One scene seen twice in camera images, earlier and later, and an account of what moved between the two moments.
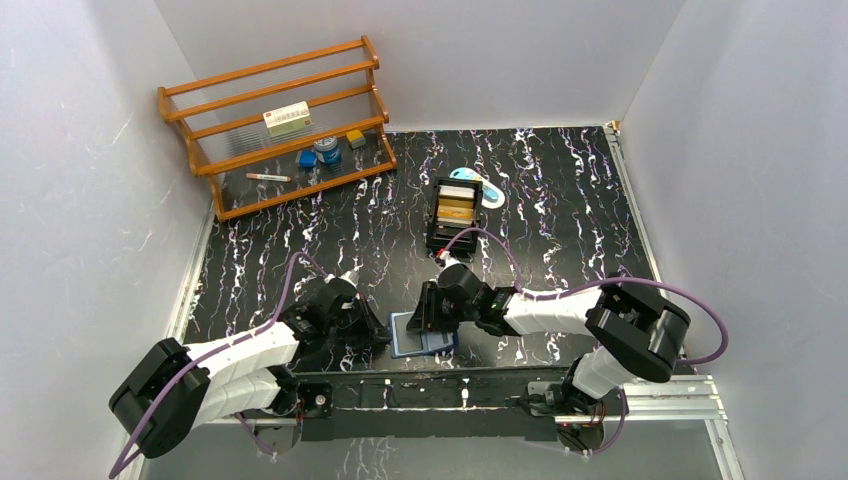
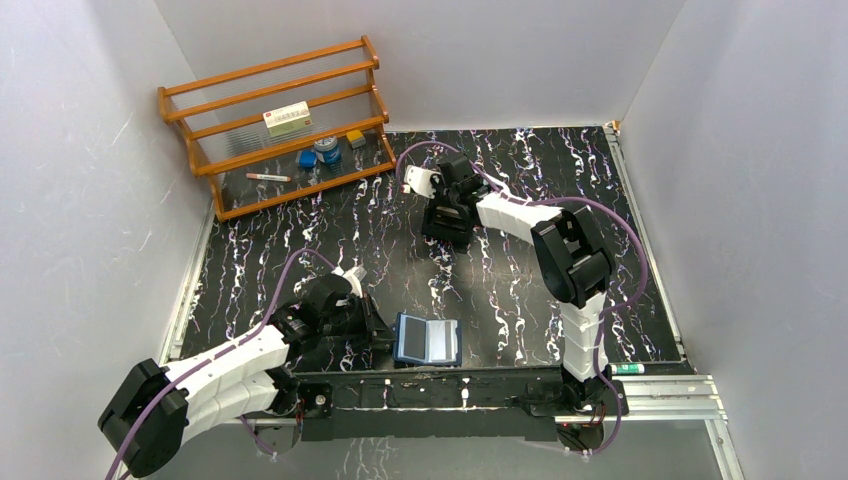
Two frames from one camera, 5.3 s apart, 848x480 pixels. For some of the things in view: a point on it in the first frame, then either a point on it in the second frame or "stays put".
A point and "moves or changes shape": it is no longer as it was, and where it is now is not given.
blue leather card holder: [405, 342] moves or changes shape
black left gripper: [361, 317] stays put
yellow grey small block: [356, 139] stays put
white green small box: [287, 119] stays put
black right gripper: [426, 313] → [440, 202]
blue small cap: [307, 158] stays put
